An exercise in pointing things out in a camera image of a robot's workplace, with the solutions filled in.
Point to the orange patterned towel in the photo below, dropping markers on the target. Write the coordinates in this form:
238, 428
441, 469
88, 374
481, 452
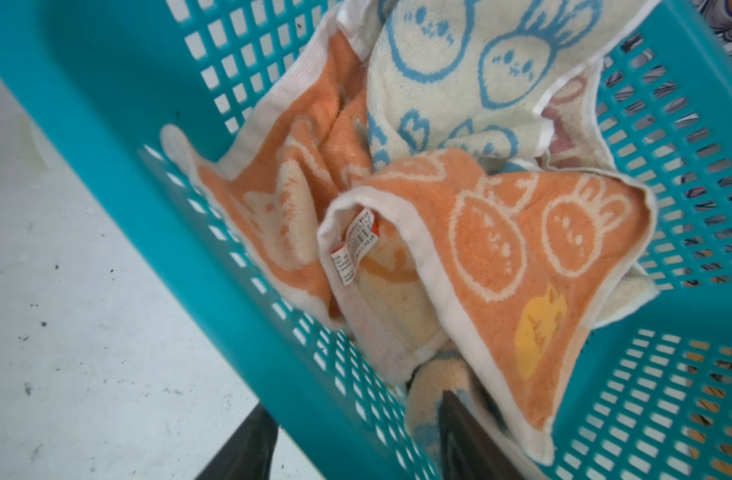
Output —
450, 279

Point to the teal plastic basket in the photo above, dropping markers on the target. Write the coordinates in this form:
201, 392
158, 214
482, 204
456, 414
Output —
651, 396

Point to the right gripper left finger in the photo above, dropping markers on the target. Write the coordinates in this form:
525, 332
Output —
248, 453

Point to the pink and cream towel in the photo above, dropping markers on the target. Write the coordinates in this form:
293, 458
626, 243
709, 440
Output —
577, 141

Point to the blue and cream towel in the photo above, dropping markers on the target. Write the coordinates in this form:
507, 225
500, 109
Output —
475, 75

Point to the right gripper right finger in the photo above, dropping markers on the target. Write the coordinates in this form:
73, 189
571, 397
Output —
467, 451

